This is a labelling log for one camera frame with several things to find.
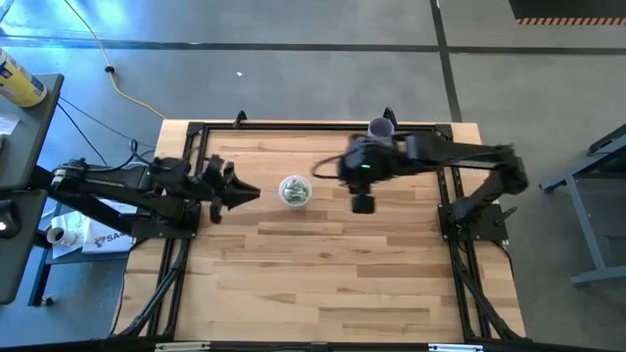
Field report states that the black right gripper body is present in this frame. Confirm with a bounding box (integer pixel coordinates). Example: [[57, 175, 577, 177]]
[[347, 181, 380, 197]]

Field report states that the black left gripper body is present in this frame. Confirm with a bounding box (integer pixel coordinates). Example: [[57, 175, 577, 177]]
[[201, 154, 237, 207]]

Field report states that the clear plastic cup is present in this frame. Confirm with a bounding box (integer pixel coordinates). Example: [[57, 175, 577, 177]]
[[278, 174, 314, 209]]

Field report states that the purple plastic mug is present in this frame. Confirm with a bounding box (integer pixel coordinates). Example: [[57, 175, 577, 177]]
[[367, 116, 395, 146]]

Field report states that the printed white paper sheet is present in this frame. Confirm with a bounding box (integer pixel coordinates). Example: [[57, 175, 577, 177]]
[[81, 217, 135, 254]]

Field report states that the plain white paper sheet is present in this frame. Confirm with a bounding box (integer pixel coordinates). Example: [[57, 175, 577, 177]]
[[48, 212, 90, 259]]

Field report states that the grey side desk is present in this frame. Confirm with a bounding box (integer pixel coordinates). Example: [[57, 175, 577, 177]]
[[0, 72, 66, 192]]

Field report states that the dark grey desk panel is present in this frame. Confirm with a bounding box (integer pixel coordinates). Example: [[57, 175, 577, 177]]
[[0, 189, 49, 305]]

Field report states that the black computer mouse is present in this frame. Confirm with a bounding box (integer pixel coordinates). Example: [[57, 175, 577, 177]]
[[0, 198, 22, 240]]

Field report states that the small white paper sheet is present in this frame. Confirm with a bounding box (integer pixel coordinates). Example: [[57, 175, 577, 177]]
[[0, 113, 21, 136]]

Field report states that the yellow wipes canister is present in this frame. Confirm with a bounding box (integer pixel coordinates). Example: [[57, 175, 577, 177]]
[[0, 47, 49, 109]]

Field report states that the grey metal cart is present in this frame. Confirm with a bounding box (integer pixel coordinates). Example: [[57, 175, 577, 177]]
[[539, 124, 626, 287]]

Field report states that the black mat with hazard stripe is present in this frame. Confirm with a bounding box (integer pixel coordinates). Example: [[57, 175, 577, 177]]
[[508, 0, 626, 26]]

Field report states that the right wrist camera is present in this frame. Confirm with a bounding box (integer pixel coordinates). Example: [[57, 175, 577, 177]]
[[350, 194, 377, 215]]

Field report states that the black looped camera cable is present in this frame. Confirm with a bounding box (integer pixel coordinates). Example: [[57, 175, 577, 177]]
[[311, 154, 349, 181]]

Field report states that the black aluminium table frame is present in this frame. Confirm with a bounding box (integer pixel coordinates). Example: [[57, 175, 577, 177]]
[[115, 120, 527, 343]]

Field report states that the thin black cable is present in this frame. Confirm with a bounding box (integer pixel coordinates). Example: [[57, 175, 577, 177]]
[[56, 103, 110, 166], [57, 96, 157, 150]]

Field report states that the yellow power cable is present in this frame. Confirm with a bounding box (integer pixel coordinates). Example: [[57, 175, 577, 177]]
[[62, 0, 167, 121]]

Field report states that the silver metal bracket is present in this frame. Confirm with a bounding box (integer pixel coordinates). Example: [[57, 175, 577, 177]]
[[155, 341, 211, 352], [428, 343, 485, 352]]

